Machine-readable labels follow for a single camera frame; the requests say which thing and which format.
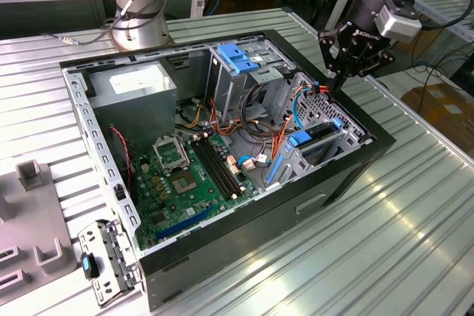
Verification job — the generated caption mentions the blue SATA wire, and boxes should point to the blue SATA wire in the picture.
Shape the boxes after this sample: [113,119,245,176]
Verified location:
[290,79,320,132]

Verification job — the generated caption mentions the short blue wire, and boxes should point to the short blue wire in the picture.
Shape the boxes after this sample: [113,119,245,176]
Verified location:
[236,152,273,172]

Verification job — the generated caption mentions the yellow and black wires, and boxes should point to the yellow and black wires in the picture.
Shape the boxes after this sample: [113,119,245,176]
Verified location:
[177,103,207,128]

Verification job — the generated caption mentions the orange and black wire bundle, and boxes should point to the orange and black wire bundle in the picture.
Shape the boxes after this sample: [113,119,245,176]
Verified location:
[207,97,286,147]

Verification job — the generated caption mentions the perforated grey disk bay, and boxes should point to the perforated grey disk bay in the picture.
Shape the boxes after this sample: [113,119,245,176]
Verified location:
[264,71,373,191]

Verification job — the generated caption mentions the black RAM slot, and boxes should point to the black RAM slot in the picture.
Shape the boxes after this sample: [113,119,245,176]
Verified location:
[201,135,242,195]
[190,138,235,201]
[196,137,238,198]
[206,134,246,192]

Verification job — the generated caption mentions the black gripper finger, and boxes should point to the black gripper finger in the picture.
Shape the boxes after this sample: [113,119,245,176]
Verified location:
[318,24,351,90]
[343,40,395,90]

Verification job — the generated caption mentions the black case fan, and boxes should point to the black case fan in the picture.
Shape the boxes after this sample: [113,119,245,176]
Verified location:
[109,127,140,206]

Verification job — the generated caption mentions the metal slat side table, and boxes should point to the metal slat side table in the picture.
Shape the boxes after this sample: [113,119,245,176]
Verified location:
[410,0,474,69]

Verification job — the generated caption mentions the grey optical drive bay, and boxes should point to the grey optical drive bay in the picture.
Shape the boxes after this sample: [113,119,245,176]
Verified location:
[205,36,297,124]

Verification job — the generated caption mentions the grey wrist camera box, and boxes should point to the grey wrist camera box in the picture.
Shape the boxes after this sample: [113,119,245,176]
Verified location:
[373,4,424,44]

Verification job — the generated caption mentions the large brown cardboard box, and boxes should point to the large brown cardboard box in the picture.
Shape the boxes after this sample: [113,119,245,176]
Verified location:
[401,84,474,150]

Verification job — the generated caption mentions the red and black fan wire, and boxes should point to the red and black fan wire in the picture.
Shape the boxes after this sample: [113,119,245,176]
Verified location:
[109,126,133,187]

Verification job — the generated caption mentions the orange power wire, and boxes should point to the orange power wire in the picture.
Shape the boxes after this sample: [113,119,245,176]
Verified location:
[272,81,336,161]

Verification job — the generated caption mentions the blue plastic drive latch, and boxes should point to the blue plastic drive latch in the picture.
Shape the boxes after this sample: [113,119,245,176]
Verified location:
[217,44,262,75]

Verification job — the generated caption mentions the black open PC case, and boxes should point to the black open PC case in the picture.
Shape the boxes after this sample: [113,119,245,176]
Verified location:
[59,28,396,312]

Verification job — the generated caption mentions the metal card retention bracket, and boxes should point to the metal card retention bracket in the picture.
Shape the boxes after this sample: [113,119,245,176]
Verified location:
[77,219,144,308]

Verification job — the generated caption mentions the grey power supply unit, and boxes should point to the grey power supply unit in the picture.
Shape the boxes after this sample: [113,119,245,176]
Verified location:
[85,61,178,154]

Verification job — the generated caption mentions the hard disk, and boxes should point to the hard disk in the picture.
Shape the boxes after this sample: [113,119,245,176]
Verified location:
[265,118,344,188]

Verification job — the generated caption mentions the blue expansion slot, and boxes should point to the blue expansion slot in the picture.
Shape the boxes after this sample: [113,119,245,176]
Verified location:
[154,203,216,242]

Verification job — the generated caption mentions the black and blue latch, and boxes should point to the black and blue latch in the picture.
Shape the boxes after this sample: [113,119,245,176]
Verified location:
[80,252,101,280]

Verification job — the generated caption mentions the green motherboard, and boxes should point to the green motherboard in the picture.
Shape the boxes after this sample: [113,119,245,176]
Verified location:
[131,129,260,251]

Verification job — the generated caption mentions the grey parts rack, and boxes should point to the grey parts rack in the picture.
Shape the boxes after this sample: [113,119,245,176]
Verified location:
[0,160,79,297]

